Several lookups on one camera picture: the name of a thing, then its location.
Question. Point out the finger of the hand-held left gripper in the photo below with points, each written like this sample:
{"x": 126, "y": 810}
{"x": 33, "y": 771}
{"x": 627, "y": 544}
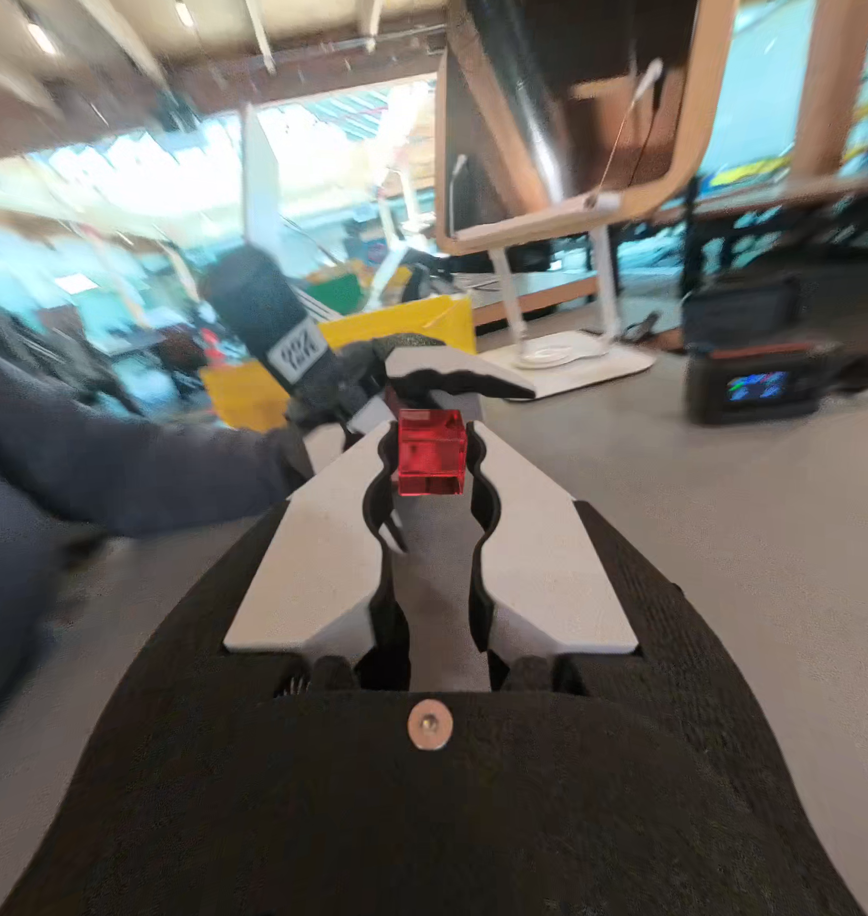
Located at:
{"x": 441, "y": 368}
{"x": 373, "y": 415}

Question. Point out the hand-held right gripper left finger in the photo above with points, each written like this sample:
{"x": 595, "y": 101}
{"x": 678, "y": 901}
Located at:
{"x": 312, "y": 572}

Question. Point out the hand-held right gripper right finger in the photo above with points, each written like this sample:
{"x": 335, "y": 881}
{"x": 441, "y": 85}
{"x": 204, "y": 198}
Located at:
{"x": 555, "y": 572}

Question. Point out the yellow plastic bin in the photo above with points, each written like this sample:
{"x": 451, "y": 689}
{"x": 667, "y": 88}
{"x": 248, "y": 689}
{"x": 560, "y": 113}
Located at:
{"x": 405, "y": 322}

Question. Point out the red transparent cube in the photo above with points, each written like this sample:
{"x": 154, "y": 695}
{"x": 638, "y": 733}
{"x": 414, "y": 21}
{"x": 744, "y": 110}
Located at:
{"x": 430, "y": 454}

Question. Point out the person's left forearm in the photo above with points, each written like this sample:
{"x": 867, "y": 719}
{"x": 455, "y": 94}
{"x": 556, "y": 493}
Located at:
{"x": 155, "y": 465}

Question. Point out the green plastic bin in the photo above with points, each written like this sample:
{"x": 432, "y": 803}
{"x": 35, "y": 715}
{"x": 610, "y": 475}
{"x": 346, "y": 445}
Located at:
{"x": 334, "y": 293}

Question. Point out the white mirror stand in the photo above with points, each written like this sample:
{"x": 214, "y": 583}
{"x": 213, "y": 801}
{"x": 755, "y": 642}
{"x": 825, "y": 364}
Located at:
{"x": 584, "y": 358}

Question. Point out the black battery charger case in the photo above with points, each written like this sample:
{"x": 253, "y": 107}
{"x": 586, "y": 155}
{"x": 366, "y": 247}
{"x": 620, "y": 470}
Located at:
{"x": 756, "y": 386}

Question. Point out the plain wooden post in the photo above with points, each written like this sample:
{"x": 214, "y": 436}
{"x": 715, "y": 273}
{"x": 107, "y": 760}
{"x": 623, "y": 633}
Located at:
{"x": 834, "y": 86}

